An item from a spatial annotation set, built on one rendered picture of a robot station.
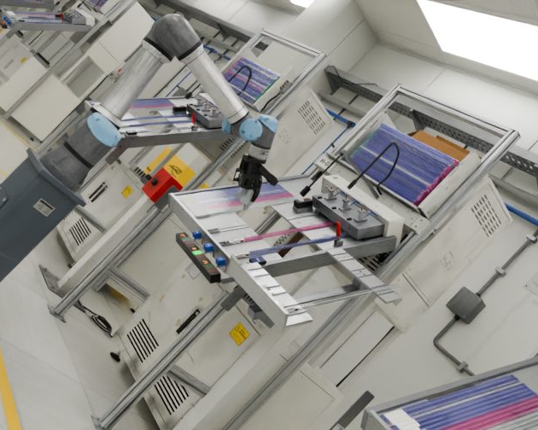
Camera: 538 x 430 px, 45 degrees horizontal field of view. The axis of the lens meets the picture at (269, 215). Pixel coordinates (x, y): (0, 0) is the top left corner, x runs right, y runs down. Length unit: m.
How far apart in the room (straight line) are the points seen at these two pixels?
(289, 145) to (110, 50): 3.26
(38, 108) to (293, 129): 3.47
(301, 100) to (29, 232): 2.22
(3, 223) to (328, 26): 4.37
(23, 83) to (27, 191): 4.71
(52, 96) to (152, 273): 3.25
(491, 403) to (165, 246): 2.41
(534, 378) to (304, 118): 2.35
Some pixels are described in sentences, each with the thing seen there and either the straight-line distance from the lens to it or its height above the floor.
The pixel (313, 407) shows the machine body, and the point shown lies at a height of 0.50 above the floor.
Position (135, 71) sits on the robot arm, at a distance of 2.22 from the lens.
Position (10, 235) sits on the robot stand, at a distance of 2.10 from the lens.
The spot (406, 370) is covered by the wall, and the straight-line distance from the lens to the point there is 4.12.
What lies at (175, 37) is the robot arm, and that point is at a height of 1.12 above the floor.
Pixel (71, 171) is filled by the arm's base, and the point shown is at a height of 0.60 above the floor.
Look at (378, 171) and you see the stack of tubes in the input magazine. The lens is 2.89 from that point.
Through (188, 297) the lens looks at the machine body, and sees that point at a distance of 2.88.
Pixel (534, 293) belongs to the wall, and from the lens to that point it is 4.08.
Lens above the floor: 0.83
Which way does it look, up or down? 3 degrees up
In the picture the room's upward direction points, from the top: 44 degrees clockwise
